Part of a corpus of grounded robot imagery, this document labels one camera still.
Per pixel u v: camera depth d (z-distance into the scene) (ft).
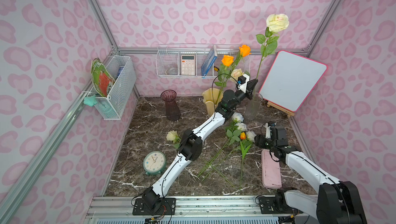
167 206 2.37
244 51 2.74
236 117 3.30
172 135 3.04
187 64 3.11
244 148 2.93
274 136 2.26
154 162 2.78
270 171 2.68
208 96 3.19
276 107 3.56
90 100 2.04
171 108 3.15
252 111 3.51
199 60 3.23
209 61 2.89
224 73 2.82
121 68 2.89
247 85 2.42
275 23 1.86
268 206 2.37
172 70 3.10
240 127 3.19
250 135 3.06
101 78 2.46
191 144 2.27
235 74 2.67
